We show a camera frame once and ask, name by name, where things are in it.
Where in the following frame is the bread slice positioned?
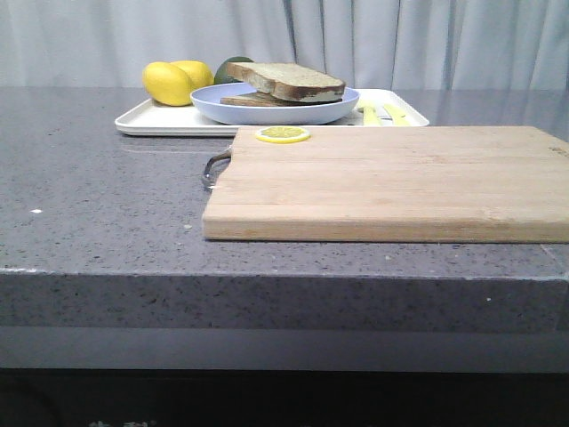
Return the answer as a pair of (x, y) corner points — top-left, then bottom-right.
(220, 92), (336, 107)
(226, 62), (346, 103)

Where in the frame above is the light blue plate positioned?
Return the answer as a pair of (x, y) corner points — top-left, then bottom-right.
(191, 83), (359, 125)

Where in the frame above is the white serving tray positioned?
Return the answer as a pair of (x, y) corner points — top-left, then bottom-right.
(115, 88), (429, 137)

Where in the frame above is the lemon slice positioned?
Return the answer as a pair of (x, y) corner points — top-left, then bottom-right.
(255, 125), (311, 144)

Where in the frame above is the yellow plastic fork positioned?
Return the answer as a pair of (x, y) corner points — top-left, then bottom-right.
(357, 104), (382, 126)

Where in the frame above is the yellow plastic knife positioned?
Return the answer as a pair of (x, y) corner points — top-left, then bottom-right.
(382, 104), (410, 126)

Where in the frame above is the green lime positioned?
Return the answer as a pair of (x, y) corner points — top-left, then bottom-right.
(213, 56), (253, 85)

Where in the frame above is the wooden cutting board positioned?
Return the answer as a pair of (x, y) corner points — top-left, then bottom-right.
(203, 126), (568, 243)

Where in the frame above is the rear yellow lemon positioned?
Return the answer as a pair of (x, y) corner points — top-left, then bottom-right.
(171, 60), (214, 90)

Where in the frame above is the yellow lemon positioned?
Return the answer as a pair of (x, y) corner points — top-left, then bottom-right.
(142, 61), (194, 107)
(171, 60), (214, 90)

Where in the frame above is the front yellow lemon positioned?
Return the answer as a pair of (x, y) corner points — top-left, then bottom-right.
(142, 61), (194, 107)

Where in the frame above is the white curtain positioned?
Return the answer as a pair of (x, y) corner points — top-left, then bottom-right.
(1, 1), (568, 90)

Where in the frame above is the metal cutting board handle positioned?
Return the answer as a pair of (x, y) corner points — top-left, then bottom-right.
(201, 149), (232, 191)

